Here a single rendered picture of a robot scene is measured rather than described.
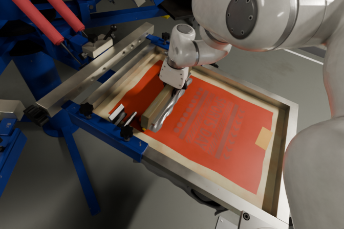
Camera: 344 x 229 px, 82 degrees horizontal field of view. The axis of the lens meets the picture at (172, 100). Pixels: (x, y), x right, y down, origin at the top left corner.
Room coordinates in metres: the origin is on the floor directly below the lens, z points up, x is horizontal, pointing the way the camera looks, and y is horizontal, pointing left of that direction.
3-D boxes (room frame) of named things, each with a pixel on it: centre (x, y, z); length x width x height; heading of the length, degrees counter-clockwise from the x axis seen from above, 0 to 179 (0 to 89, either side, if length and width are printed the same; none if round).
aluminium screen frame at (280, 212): (0.53, -0.12, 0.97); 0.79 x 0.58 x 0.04; 74
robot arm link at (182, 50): (0.53, 0.01, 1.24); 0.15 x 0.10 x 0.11; 31
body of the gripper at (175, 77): (0.57, 0.02, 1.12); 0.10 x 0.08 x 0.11; 73
